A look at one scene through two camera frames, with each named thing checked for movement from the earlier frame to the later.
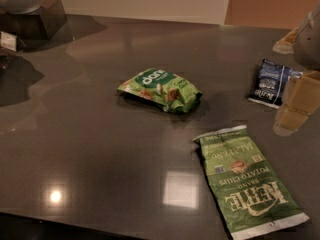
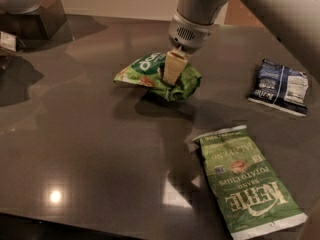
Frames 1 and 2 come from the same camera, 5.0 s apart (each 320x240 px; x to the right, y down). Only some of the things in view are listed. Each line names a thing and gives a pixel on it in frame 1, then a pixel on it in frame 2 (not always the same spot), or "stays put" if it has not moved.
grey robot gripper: x=309 y=42 to x=190 y=34
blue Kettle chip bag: x=269 y=84 stays put
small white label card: x=8 y=41 stays put
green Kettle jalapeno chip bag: x=251 y=199 stays put
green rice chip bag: x=162 y=88 to x=149 y=72
